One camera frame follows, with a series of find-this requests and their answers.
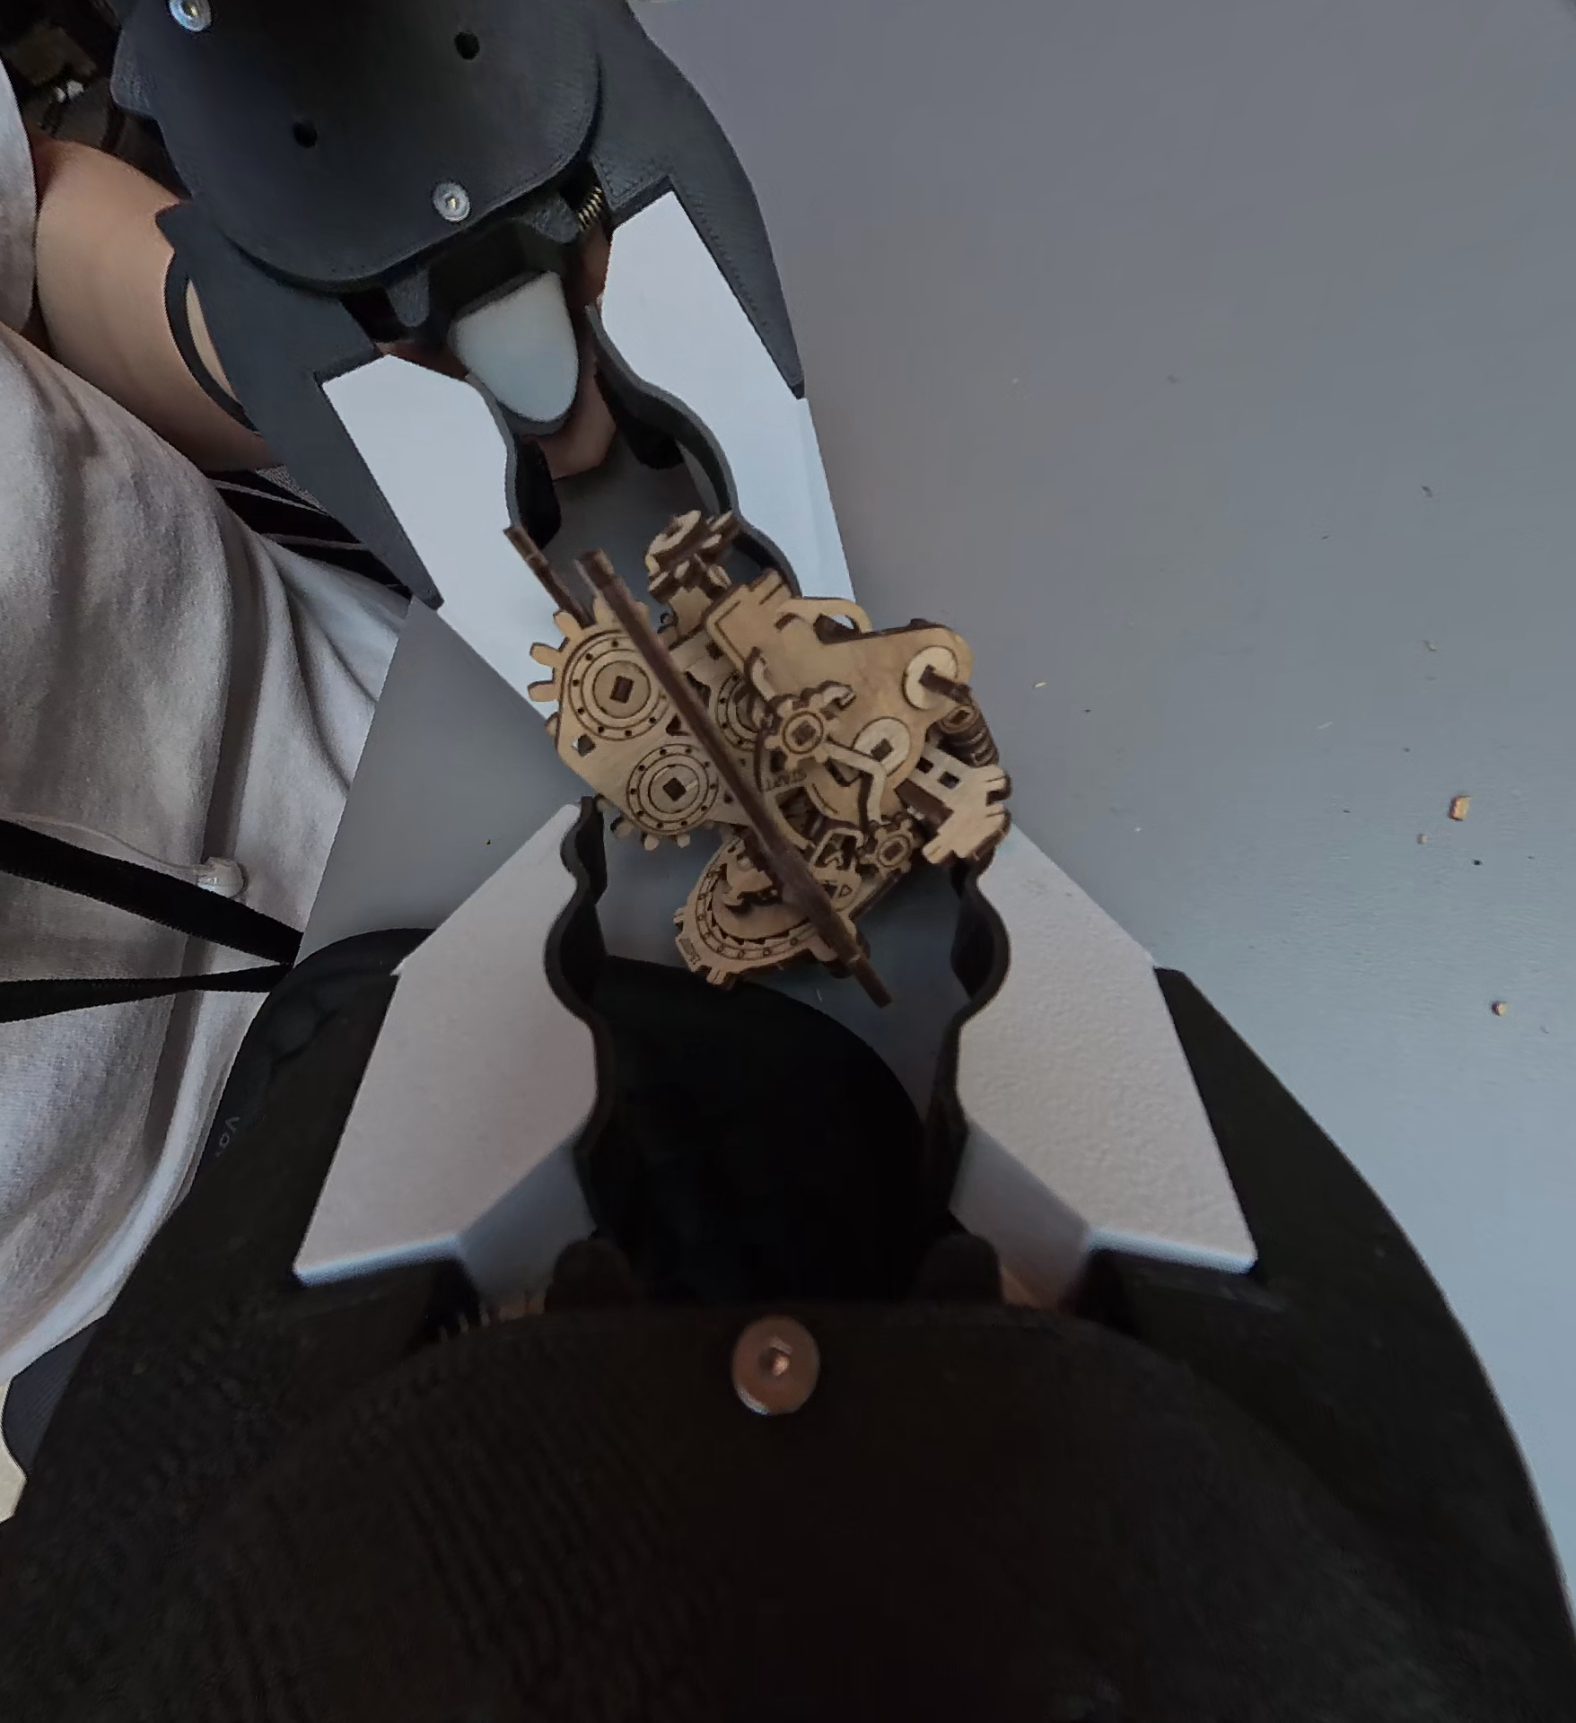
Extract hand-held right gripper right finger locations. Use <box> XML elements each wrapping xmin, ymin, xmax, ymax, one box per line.
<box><xmin>922</xmin><ymin>813</ymin><xmax>1263</xmax><ymax>1303</ymax></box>

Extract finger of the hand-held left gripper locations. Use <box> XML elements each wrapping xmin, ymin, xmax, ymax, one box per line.
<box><xmin>585</xmin><ymin>183</ymin><xmax>874</xmax><ymax>619</ymax></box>
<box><xmin>323</xmin><ymin>350</ymin><xmax>563</xmax><ymax>725</ymax></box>

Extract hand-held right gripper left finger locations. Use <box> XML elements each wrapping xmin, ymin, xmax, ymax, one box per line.
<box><xmin>292</xmin><ymin>797</ymin><xmax>617</xmax><ymax>1303</ymax></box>

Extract thin dark wooden stick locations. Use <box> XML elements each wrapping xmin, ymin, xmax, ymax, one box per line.
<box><xmin>502</xmin><ymin>524</ymin><xmax>577</xmax><ymax>610</ymax></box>
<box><xmin>577</xmin><ymin>551</ymin><xmax>895</xmax><ymax>1010</ymax></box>

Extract wooden gear model assembly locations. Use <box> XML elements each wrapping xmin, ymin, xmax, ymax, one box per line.
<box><xmin>529</xmin><ymin>511</ymin><xmax>1014</xmax><ymax>992</ymax></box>

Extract person's left forearm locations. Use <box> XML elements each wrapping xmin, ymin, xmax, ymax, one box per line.
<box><xmin>30</xmin><ymin>140</ymin><xmax>267</xmax><ymax>468</ymax></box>

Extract person's left hand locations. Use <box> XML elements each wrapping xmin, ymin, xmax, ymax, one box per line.
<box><xmin>545</xmin><ymin>404</ymin><xmax>638</xmax><ymax>481</ymax></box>

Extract black mesh seat cushion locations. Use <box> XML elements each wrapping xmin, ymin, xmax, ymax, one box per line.
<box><xmin>200</xmin><ymin>928</ymin><xmax>960</xmax><ymax>1301</ymax></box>

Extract person in white shirt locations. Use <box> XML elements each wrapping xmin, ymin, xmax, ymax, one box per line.
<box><xmin>0</xmin><ymin>0</ymin><xmax>416</xmax><ymax>1423</ymax></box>

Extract scattered wood crumbs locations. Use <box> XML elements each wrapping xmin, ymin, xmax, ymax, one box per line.
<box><xmin>1412</xmin><ymin>793</ymin><xmax>1511</xmax><ymax>1019</ymax></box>

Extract black lanyard strap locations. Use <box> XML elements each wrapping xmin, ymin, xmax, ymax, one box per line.
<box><xmin>0</xmin><ymin>791</ymin><xmax>303</xmax><ymax>1035</ymax></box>

